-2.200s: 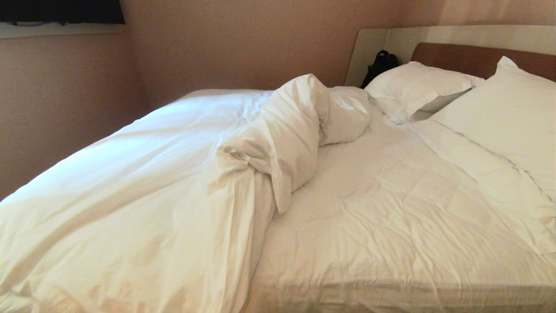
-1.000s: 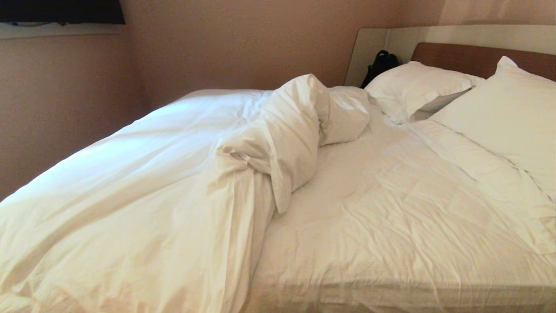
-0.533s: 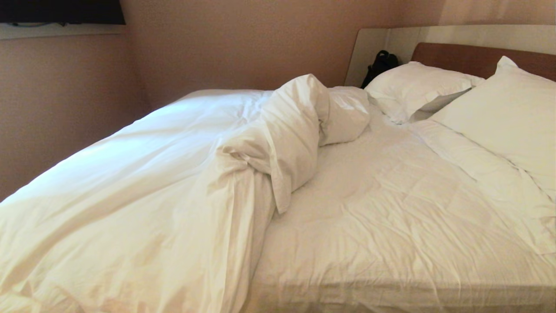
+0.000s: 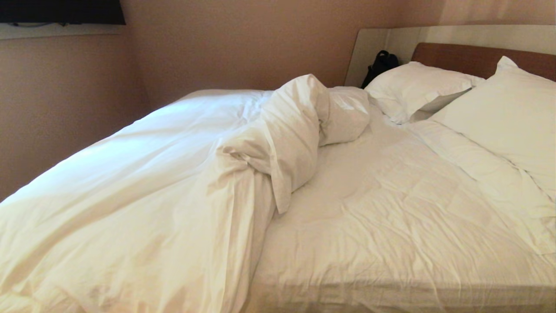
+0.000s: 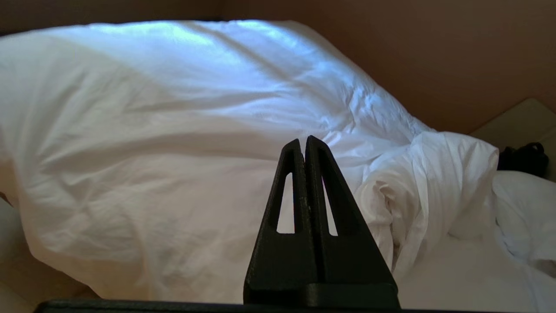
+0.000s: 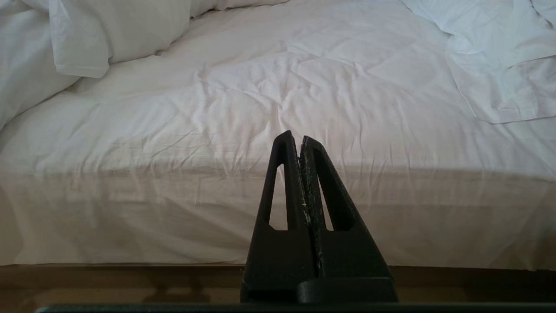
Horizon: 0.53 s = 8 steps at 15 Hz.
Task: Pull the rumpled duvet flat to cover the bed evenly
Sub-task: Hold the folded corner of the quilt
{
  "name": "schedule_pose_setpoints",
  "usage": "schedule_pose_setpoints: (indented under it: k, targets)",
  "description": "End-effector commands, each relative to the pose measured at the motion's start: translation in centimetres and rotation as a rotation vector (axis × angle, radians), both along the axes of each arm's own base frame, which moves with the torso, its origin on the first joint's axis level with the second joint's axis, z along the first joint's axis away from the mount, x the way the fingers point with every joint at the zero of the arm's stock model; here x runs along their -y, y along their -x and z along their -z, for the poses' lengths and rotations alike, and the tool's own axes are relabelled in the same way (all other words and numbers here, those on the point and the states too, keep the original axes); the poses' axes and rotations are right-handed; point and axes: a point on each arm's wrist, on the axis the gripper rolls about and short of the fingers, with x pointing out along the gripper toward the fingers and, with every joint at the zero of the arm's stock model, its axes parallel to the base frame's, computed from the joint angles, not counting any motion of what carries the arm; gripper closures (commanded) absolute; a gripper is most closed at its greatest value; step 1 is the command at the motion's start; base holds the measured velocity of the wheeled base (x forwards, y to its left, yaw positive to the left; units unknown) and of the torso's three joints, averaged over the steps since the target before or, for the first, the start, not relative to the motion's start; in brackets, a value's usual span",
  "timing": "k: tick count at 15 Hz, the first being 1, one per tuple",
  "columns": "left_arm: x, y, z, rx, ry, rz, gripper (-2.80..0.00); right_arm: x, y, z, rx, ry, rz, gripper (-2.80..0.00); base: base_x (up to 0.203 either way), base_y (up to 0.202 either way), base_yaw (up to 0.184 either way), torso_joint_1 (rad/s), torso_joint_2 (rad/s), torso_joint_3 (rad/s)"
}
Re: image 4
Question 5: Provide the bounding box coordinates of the white wall shelf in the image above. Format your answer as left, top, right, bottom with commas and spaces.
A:
0, 23, 126, 40

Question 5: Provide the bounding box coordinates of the brown wooden headboard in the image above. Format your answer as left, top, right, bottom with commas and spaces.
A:
411, 42, 556, 82
344, 24, 556, 87

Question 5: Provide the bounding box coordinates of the black bag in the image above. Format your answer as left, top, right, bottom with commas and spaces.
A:
361, 50, 400, 90

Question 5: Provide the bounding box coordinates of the white bed sheet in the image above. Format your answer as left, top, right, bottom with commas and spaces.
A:
243, 104, 556, 313

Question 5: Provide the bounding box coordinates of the white pillow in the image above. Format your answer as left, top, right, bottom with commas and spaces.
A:
429, 56, 556, 201
364, 61, 486, 125

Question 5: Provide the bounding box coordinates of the black wall television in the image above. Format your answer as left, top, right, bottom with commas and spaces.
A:
0, 0, 126, 25

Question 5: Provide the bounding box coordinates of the white rumpled duvet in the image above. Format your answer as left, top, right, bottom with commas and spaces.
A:
0, 74, 371, 313

